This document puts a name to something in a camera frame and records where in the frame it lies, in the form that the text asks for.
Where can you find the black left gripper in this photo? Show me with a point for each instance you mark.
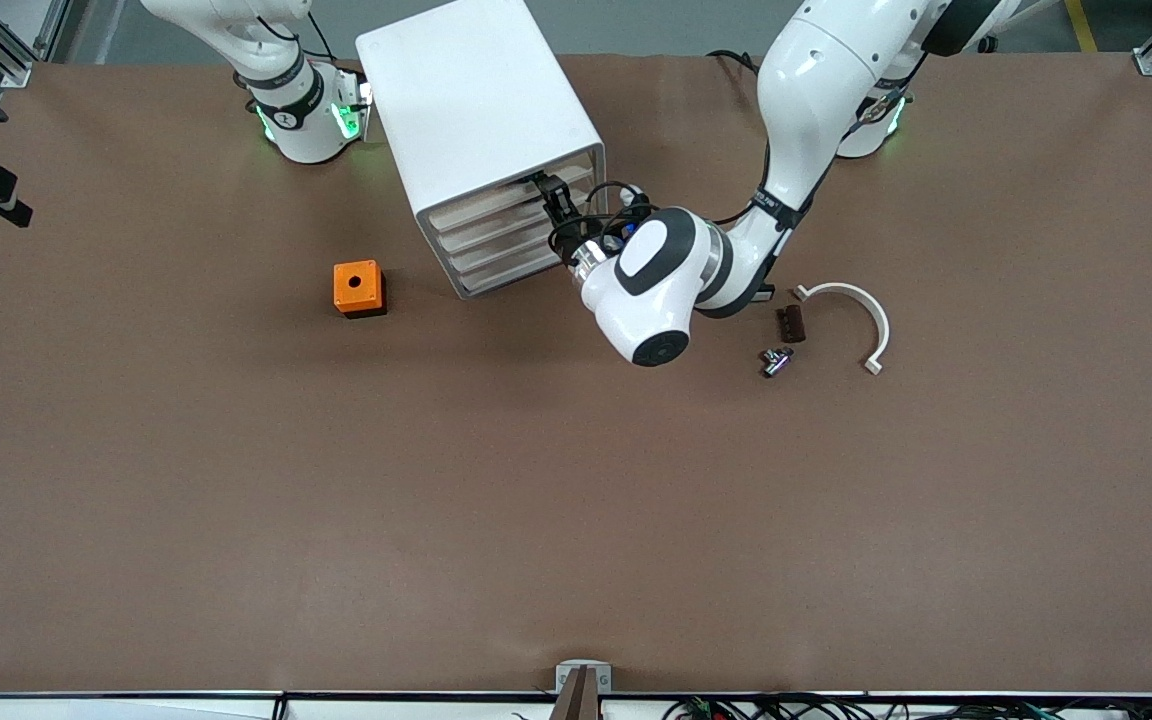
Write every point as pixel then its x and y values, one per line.
pixel 570 233

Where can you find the silver metal key switch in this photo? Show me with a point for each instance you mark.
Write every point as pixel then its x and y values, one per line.
pixel 778 362

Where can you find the brown terminal block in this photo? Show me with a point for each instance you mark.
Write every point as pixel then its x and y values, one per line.
pixel 792 324

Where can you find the brown paper table cover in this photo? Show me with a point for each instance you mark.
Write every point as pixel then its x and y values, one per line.
pixel 576 500

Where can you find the grey metal mounting bracket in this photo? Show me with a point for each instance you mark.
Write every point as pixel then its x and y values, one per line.
pixel 566 675

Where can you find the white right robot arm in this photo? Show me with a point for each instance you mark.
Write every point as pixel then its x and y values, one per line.
pixel 301 120

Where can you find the white curved plastic bracket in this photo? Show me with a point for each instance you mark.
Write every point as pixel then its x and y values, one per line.
pixel 866 300

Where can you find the dark camera pole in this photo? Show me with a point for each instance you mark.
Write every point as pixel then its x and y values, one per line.
pixel 576 700

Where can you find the grey chair leg with caster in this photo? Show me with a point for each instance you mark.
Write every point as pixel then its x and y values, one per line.
pixel 1036 15

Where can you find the white table edge rail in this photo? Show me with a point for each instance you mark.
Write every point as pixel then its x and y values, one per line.
pixel 136 705

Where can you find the white drawer cabinet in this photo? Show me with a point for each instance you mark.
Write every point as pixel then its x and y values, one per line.
pixel 466 90

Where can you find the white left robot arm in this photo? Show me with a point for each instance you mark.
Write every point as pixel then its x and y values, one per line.
pixel 816 90

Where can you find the white plastic drawer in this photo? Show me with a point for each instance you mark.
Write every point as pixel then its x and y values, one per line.
pixel 496 222
pixel 476 205
pixel 511 266
pixel 506 244

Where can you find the orange box with hole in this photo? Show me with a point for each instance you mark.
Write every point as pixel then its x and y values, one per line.
pixel 356 283

